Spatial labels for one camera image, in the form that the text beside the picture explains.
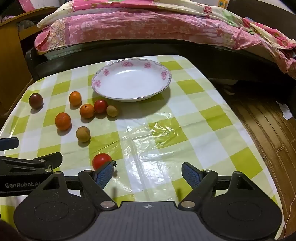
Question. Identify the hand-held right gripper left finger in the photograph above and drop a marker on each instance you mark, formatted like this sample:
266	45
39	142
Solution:
105	173

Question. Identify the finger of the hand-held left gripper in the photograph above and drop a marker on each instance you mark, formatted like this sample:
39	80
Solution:
46	160
9	143

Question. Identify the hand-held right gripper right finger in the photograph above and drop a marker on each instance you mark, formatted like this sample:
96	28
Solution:
190	173

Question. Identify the red cherry tomato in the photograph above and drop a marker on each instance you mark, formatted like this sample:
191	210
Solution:
100	160
100	106

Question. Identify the orange tangerine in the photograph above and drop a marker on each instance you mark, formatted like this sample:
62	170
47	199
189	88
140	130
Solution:
87	111
75	98
63	121

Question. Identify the brown longan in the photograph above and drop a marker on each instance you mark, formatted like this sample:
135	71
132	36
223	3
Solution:
83	134
112	111

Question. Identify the white floral rimmed plate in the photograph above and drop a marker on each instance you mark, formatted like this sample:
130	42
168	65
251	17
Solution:
131	78

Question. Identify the green checked plastic tablecloth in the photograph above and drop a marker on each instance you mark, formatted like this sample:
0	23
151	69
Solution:
161	129

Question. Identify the wooden cabinet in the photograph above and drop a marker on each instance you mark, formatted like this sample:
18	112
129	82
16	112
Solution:
9	58

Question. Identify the white shoe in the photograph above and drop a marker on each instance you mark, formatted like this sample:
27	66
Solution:
227	89

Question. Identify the white paper scrap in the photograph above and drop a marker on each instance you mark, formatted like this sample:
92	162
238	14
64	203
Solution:
285	110

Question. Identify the pink cloth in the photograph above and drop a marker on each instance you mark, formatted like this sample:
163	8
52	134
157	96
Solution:
26	3

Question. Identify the pink floral quilt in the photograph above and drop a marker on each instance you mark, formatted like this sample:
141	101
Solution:
138	25

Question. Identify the yellow printed box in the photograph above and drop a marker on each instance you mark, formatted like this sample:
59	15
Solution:
223	3

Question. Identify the dark bed frame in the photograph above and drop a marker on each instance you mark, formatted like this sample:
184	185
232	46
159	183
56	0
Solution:
115	51

